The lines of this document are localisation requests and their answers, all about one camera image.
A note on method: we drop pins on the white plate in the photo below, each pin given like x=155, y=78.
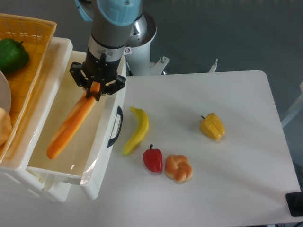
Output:
x=5, y=93

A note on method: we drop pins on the dark drawer handle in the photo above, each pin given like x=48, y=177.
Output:
x=116, y=127

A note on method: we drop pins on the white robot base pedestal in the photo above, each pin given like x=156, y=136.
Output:
x=138, y=49

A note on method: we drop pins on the orange wicker basket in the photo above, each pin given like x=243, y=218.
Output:
x=36, y=35

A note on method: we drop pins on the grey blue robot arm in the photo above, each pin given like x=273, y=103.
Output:
x=111, y=28

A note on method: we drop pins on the pale bread in basket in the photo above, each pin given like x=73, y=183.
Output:
x=5, y=126

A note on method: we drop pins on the long orange bread baguette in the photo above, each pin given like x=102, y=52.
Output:
x=72, y=123

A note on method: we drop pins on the yellow bell pepper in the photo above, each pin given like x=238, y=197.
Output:
x=212, y=126

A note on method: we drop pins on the knotted bread roll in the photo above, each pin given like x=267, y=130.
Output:
x=178, y=168

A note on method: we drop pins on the white drawer cabinet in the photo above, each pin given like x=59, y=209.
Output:
x=14, y=176

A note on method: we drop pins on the white upper drawer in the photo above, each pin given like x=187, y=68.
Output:
x=84, y=160

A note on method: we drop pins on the red bell pepper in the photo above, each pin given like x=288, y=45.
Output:
x=153, y=159

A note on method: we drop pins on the yellow banana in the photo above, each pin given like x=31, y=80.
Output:
x=140, y=132

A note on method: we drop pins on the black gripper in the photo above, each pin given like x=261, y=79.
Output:
x=99, y=70

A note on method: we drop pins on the black device at edge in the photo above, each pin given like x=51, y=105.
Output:
x=295, y=203

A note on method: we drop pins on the green bell pepper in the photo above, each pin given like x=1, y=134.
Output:
x=13, y=55

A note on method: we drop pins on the white frame at right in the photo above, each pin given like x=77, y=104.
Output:
x=294, y=108

